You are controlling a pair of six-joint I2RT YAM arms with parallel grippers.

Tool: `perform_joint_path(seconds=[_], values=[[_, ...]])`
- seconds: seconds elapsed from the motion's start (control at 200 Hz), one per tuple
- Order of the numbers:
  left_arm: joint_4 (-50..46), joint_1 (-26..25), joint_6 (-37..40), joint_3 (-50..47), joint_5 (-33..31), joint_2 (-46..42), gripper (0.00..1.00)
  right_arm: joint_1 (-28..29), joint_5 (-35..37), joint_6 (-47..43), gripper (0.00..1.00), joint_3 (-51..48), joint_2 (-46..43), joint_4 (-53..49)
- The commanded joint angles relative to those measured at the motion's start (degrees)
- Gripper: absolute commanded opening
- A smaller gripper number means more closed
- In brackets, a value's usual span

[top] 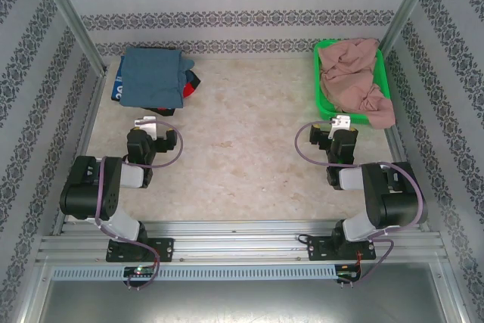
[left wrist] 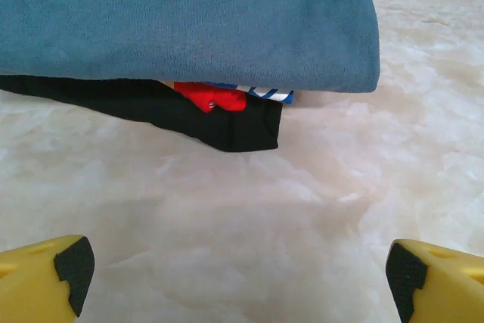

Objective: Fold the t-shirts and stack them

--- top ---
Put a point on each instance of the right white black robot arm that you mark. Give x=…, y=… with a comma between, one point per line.
x=397, y=202

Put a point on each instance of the aluminium frame post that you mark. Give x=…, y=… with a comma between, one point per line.
x=408, y=1
x=68, y=13

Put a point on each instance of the folded black red t-shirt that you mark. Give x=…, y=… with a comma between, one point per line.
x=192, y=84

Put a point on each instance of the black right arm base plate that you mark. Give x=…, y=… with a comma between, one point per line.
x=319, y=249

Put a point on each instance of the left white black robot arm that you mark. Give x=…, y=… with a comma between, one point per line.
x=89, y=187

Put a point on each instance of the folded blue white print t-shirt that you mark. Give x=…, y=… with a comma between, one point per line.
x=117, y=90

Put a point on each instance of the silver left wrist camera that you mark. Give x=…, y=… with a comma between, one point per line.
x=148, y=125

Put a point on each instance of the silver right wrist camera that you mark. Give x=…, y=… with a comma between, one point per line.
x=340, y=122

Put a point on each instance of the aluminium mounting rail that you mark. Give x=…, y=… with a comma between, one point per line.
x=234, y=238

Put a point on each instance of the pink printed t-shirt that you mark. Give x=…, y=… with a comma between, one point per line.
x=351, y=81

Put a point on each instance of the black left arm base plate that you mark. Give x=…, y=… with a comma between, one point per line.
x=166, y=249

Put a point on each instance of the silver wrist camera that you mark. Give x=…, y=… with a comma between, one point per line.
x=148, y=125
x=340, y=122

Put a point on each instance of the green plastic basket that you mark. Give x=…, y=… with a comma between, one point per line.
x=319, y=92

